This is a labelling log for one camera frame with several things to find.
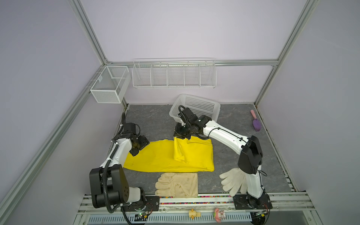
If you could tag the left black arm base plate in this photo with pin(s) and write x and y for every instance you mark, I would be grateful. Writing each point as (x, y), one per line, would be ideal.
(150, 204)

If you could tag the white mesh wall box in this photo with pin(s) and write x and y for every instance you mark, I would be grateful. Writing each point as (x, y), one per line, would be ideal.
(111, 84)

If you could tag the purple pink small brush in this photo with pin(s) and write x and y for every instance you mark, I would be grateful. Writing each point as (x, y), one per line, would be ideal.
(256, 123)

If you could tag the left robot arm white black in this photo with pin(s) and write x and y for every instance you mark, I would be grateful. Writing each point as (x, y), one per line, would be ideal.
(108, 183)

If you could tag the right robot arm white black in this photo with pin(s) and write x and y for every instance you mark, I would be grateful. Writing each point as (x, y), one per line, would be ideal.
(249, 151)

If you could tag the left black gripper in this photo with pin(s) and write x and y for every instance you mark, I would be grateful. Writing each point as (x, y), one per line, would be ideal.
(144, 142)

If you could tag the yellow duck toy figure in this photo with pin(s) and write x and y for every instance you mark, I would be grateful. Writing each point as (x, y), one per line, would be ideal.
(194, 214)

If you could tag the white knit cotton glove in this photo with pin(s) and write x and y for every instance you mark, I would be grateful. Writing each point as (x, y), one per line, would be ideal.
(234, 181)

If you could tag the beige leather work glove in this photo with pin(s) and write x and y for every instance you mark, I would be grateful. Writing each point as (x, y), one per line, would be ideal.
(177, 185)

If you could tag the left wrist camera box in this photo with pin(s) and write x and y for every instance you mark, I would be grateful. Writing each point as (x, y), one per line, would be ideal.
(129, 128)

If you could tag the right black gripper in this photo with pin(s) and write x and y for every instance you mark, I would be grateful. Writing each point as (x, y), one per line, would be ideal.
(176, 132)

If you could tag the pink doll toy figure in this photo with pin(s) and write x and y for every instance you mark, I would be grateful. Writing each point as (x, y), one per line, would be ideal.
(219, 215)

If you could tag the colourful bead strip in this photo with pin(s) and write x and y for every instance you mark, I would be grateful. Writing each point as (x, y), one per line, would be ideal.
(201, 199)

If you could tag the yellow trousers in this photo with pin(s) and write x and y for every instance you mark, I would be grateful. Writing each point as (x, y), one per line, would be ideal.
(174, 156)

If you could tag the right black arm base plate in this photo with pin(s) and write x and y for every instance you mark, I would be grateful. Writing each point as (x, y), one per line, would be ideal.
(248, 202)

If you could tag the white wire wall shelf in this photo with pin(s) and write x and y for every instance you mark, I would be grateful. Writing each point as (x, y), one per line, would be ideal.
(174, 73)

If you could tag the white plastic perforated basket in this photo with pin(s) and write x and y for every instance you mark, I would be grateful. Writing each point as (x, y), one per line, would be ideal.
(198, 105)

